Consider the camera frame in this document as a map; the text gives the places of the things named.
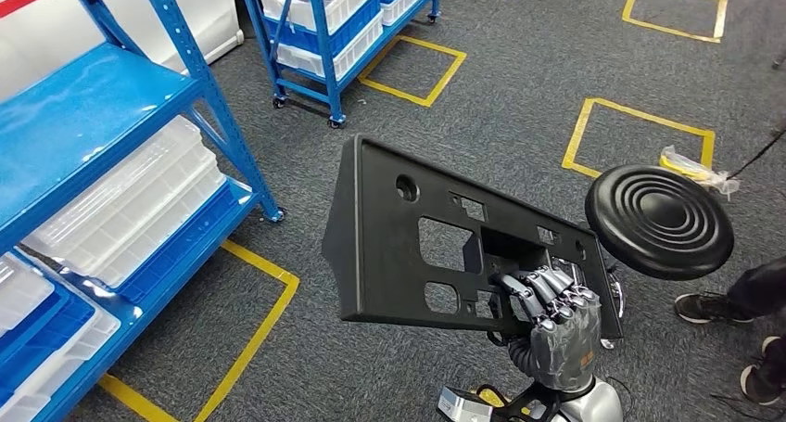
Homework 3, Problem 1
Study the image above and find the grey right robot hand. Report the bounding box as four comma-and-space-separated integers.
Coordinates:
490, 265, 604, 393

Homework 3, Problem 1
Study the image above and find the black plastic plate part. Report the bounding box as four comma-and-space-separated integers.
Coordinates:
322, 134, 625, 340

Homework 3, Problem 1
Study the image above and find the blue metal shelf rack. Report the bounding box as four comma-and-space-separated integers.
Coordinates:
0, 0, 287, 422

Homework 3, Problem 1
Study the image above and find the yellow floor tape square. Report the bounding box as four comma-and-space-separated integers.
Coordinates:
473, 387, 530, 418

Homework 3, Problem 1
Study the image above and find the black round stool chrome base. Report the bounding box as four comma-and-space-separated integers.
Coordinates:
574, 164, 736, 351

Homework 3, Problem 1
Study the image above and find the person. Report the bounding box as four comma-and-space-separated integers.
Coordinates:
673, 255, 786, 407

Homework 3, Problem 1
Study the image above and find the clear plastic bag yellow tape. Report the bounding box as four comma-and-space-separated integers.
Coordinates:
658, 145, 742, 199

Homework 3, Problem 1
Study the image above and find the thin black rod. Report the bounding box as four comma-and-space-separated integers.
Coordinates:
727, 122, 786, 182

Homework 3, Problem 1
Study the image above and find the white plastic crate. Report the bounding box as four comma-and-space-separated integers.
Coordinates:
254, 0, 384, 37
273, 12, 386, 82
380, 0, 432, 28

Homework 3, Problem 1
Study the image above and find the blue wheeled storage rack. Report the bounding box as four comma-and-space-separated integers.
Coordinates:
235, 0, 444, 131

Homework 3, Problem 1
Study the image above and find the white car with red stripe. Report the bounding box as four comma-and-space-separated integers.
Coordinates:
0, 0, 247, 105

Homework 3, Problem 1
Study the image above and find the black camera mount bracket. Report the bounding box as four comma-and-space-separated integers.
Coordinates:
475, 382, 566, 422

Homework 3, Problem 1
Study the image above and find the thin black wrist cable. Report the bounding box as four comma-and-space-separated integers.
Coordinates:
604, 375, 634, 409

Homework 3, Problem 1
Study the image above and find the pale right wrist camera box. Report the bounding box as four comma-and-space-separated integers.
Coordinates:
437, 387, 494, 422

